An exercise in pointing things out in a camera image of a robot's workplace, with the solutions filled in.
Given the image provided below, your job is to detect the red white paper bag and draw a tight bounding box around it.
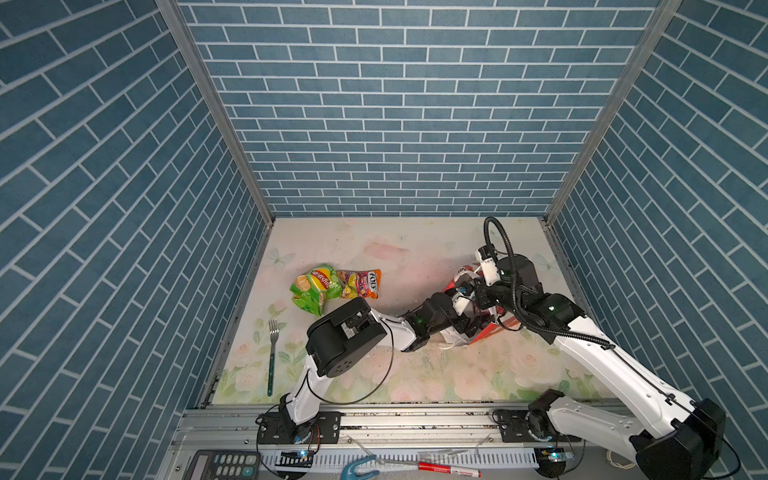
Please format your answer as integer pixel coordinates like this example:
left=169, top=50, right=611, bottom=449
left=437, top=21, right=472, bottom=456
left=441, top=263, right=521, bottom=347

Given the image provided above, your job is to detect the fruit candy bag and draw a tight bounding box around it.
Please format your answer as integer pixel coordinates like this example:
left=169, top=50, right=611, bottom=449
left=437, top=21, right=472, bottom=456
left=337, top=269, right=382, bottom=299

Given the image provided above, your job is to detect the green chips bag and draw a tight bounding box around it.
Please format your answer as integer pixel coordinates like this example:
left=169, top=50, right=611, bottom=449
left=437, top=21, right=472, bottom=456
left=290, top=264, right=343, bottom=317

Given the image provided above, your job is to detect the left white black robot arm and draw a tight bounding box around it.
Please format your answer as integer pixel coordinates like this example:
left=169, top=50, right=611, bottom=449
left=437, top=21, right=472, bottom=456
left=279, top=292, right=490, bottom=428

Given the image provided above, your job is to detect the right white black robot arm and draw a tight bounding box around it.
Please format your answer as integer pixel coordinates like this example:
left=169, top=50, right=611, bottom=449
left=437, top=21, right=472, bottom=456
left=475, top=250, right=726, bottom=479

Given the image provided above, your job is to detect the red marker pen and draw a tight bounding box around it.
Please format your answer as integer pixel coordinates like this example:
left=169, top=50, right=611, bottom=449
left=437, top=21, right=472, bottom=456
left=417, top=462, right=482, bottom=478

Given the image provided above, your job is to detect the rubber band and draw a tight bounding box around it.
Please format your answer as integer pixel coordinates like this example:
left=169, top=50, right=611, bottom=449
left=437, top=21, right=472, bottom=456
left=605, top=450, right=635, bottom=470

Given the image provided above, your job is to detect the metal fork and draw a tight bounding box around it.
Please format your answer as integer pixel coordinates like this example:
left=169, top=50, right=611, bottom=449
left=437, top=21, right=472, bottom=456
left=267, top=318, right=280, bottom=396

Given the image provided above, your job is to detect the black calculator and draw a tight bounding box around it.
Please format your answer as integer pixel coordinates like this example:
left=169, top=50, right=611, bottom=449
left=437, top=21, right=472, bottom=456
left=183, top=450, right=260, bottom=480

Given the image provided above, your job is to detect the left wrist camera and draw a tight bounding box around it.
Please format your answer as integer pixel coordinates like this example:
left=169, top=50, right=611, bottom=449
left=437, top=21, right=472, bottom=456
left=452, top=287, right=475, bottom=316

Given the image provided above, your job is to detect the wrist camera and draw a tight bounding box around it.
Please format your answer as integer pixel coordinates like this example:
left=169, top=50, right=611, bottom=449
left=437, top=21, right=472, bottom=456
left=452, top=287, right=475, bottom=316
left=475, top=245, right=501, bottom=287

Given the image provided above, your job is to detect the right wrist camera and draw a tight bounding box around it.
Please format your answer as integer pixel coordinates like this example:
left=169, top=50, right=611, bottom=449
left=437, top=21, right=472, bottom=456
left=475, top=245, right=501, bottom=287

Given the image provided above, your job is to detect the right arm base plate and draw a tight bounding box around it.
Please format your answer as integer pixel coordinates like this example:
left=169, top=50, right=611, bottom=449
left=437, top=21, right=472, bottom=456
left=490, top=409, right=581, bottom=443

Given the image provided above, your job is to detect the white cable duct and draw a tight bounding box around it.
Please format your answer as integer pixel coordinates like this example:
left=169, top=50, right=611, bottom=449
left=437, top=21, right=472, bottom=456
left=261, top=447, right=539, bottom=473

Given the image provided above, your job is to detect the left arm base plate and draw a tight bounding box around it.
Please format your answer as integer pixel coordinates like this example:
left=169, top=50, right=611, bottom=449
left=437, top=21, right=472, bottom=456
left=256, top=411, right=341, bottom=445

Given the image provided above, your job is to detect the aluminium rail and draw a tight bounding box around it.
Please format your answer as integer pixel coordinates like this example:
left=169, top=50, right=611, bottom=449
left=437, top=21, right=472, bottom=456
left=169, top=399, right=646, bottom=453

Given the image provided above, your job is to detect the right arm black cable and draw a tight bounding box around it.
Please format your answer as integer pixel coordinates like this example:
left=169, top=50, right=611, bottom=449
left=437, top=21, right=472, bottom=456
left=482, top=216, right=742, bottom=480

